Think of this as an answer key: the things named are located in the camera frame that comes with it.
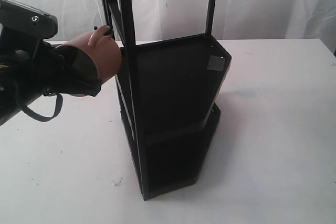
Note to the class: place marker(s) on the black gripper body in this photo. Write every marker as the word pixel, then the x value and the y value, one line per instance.
pixel 27 67

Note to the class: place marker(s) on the pink ceramic mug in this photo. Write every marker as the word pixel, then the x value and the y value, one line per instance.
pixel 94 54

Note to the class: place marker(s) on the grey square sticker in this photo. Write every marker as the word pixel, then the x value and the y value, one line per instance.
pixel 216 63

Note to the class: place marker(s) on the black metal shelf rack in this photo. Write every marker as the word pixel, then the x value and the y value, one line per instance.
pixel 167 100

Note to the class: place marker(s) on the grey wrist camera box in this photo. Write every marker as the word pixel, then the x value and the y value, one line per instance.
pixel 29 20

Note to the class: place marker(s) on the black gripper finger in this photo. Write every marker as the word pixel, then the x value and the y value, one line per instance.
pixel 74 85

